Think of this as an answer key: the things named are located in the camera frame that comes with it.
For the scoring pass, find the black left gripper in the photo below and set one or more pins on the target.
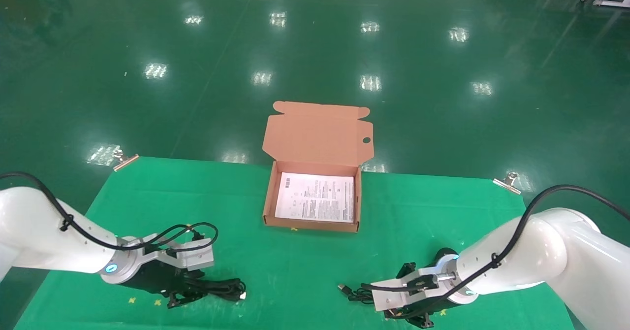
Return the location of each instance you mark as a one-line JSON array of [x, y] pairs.
[[152, 278]]

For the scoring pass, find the silver metal binder clip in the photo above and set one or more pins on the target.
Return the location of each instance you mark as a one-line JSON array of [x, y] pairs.
[[125, 162], [507, 184]]

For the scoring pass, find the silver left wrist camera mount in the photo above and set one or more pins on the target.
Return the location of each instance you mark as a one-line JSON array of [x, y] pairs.
[[197, 258]]

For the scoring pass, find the green table cloth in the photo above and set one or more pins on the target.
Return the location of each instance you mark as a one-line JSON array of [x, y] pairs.
[[295, 271]]

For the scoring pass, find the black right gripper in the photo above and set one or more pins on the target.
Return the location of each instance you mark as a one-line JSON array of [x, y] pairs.
[[445, 257]]

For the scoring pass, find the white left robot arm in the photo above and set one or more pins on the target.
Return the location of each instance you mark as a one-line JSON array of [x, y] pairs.
[[39, 231]]

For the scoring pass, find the open brown cardboard box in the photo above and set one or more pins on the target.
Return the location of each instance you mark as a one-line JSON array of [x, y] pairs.
[[317, 138]]

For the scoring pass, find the white printed instruction sheet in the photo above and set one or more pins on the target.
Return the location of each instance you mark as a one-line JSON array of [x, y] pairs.
[[315, 197]]

